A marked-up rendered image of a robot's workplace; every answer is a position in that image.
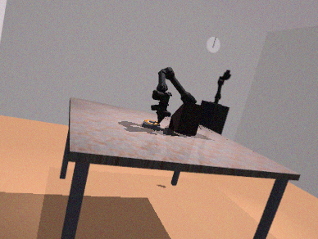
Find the orange round plate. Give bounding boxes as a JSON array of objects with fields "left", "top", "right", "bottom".
[{"left": 144, "top": 119, "right": 159, "bottom": 125}]

